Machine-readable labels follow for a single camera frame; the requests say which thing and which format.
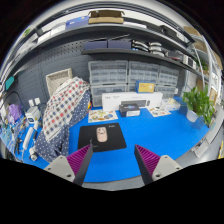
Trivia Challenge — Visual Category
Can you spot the grey plastic drawer cabinet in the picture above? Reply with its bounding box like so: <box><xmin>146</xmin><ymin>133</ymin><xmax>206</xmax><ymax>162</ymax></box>
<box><xmin>88</xmin><ymin>60</ymin><xmax>129</xmax><ymax>86</ymax></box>
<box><xmin>128</xmin><ymin>60</ymin><xmax>160</xmax><ymax>84</ymax></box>
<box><xmin>127</xmin><ymin>83</ymin><xmax>159</xmax><ymax>94</ymax></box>
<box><xmin>90</xmin><ymin>84</ymin><xmax>129</xmax><ymax>108</ymax></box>
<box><xmin>154</xmin><ymin>85</ymin><xmax>178</xmax><ymax>99</ymax></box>
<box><xmin>159</xmin><ymin>65</ymin><xmax>180</xmax><ymax>87</ymax></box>

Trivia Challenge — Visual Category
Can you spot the yellow and blue box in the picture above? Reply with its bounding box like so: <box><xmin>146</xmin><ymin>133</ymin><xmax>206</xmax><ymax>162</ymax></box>
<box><xmin>135</xmin><ymin>80</ymin><xmax>156</xmax><ymax>94</ymax></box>

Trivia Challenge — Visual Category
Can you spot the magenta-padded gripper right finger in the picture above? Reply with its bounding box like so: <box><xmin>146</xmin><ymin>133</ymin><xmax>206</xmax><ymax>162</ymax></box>
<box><xmin>134</xmin><ymin>144</ymin><xmax>184</xmax><ymax>185</ymax></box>

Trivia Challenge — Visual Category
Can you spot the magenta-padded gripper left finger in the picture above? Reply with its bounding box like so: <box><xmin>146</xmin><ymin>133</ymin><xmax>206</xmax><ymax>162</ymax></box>
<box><xmin>43</xmin><ymin>143</ymin><xmax>94</xmax><ymax>187</ymax></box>

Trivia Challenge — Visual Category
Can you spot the black mouse pad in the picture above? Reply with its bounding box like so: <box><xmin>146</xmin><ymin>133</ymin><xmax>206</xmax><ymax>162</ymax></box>
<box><xmin>77</xmin><ymin>122</ymin><xmax>128</xmax><ymax>153</ymax></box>

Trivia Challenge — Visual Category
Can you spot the white power strip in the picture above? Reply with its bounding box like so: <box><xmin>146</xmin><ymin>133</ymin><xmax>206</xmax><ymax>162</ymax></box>
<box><xmin>21</xmin><ymin>126</ymin><xmax>34</xmax><ymax>151</ymax></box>

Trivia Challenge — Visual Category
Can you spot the colourful sticker sheet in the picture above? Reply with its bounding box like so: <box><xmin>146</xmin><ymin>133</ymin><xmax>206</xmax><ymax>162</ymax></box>
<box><xmin>146</xmin><ymin>106</ymin><xmax>172</xmax><ymax>118</ymax></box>
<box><xmin>87</xmin><ymin>109</ymin><xmax>119</xmax><ymax>124</ymax></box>

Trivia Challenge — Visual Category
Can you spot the red blue checked cloth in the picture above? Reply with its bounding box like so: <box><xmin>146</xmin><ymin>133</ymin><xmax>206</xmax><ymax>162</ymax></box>
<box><xmin>42</xmin><ymin>76</ymin><xmax>91</xmax><ymax>143</ymax></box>

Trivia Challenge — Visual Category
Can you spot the purple cloth bag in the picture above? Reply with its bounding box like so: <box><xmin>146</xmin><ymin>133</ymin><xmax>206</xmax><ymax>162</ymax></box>
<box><xmin>8</xmin><ymin>103</ymin><xmax>23</xmax><ymax>123</ymax></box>

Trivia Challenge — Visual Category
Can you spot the long white keyboard box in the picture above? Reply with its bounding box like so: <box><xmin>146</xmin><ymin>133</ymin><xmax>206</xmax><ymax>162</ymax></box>
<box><xmin>101</xmin><ymin>91</ymin><xmax>164</xmax><ymax>112</ymax></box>

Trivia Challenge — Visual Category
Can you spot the potted green plant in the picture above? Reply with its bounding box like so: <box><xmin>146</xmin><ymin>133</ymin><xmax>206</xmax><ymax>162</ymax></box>
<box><xmin>182</xmin><ymin>85</ymin><xmax>216</xmax><ymax>127</ymax></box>

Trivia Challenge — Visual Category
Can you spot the small dark box white label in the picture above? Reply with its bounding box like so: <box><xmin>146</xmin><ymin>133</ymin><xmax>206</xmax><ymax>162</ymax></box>
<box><xmin>118</xmin><ymin>103</ymin><xmax>141</xmax><ymax>118</ymax></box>

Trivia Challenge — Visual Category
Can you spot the navy polka dot cloth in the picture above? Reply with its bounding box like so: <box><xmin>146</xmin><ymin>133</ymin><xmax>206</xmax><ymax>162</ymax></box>
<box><xmin>34</xmin><ymin>89</ymin><xmax>92</xmax><ymax>163</ymax></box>

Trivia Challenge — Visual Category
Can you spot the white woven basket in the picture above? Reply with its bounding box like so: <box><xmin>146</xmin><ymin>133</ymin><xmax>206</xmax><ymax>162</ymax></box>
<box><xmin>45</xmin><ymin>68</ymin><xmax>74</xmax><ymax>98</ymax></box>

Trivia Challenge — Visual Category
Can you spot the white device blue label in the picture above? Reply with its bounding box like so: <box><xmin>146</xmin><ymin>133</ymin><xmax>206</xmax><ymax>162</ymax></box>
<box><xmin>24</xmin><ymin>106</ymin><xmax>41</xmax><ymax>124</ymax></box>

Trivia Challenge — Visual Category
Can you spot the clear plastic packet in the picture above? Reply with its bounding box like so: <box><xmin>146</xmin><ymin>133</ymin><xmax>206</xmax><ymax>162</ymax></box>
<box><xmin>160</xmin><ymin>97</ymin><xmax>182</xmax><ymax>112</ymax></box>

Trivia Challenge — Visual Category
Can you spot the teal box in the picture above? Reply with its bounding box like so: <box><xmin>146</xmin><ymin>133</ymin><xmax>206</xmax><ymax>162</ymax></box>
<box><xmin>4</xmin><ymin>76</ymin><xmax>16</xmax><ymax>91</ymax></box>

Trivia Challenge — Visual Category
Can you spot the pink translucent computer mouse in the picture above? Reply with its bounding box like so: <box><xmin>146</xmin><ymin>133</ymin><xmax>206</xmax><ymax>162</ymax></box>
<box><xmin>95</xmin><ymin>126</ymin><xmax>108</xmax><ymax>143</ymax></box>

